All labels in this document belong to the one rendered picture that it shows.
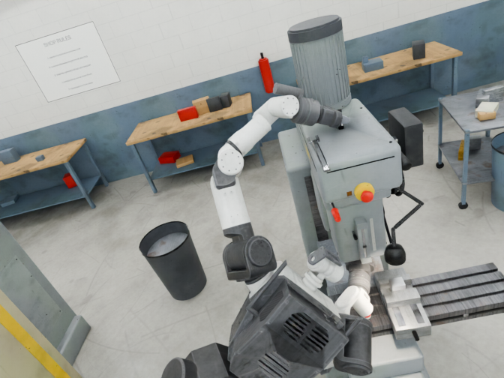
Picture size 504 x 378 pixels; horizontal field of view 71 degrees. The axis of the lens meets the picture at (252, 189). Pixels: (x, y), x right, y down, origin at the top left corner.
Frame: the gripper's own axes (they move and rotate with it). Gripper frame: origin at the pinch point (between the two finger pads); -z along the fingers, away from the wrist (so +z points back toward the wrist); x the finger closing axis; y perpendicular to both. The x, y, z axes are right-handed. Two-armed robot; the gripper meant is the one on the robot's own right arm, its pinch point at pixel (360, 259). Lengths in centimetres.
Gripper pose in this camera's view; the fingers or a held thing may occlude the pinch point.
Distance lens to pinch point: 169.9
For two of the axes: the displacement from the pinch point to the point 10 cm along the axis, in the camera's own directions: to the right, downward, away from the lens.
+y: 2.6, 8.2, 5.1
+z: -2.8, 5.7, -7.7
